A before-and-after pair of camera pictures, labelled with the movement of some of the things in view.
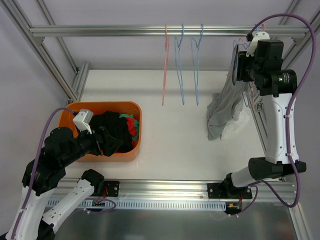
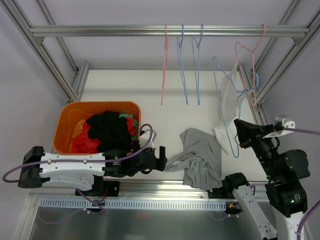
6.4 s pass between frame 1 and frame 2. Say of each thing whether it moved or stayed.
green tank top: stayed
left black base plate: stayed
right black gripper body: moved
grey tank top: moved
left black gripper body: moved
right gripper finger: moved
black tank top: stayed
